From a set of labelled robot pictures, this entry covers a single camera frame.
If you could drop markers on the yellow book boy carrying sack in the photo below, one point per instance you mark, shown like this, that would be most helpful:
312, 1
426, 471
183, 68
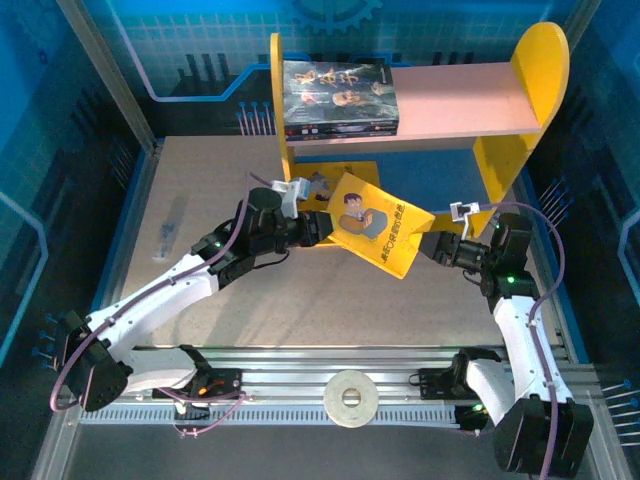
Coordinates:
380, 225

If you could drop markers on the yellow book boy bending over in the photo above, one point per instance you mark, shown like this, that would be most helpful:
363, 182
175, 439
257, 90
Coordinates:
360, 172

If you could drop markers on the dark old man cover book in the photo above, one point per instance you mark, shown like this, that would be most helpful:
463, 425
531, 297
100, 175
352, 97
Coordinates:
340, 95

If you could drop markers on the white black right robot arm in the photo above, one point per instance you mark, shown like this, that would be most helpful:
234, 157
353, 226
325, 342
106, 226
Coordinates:
520, 340

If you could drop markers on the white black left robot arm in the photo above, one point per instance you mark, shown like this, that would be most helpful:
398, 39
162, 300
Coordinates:
150, 300

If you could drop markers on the yellow blue wooden bookshelf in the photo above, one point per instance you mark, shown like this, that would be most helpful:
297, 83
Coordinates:
450, 100

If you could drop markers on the black box with green light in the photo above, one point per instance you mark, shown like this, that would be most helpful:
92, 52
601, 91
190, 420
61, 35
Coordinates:
470, 417

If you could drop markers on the grey round disc with hole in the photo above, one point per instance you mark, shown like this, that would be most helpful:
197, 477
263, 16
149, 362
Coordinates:
332, 400

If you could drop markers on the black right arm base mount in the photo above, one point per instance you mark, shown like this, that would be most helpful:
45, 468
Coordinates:
435, 382

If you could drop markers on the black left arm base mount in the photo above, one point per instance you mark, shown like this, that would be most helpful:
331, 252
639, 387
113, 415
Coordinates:
225, 380

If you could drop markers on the aluminium frame post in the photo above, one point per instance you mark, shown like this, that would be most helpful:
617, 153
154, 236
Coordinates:
580, 15
107, 75

